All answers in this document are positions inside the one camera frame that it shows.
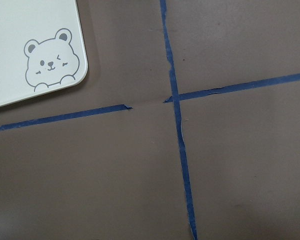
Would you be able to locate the cream bear tray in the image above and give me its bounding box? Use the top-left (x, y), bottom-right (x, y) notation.
top-left (0, 0), bottom-right (88, 107)

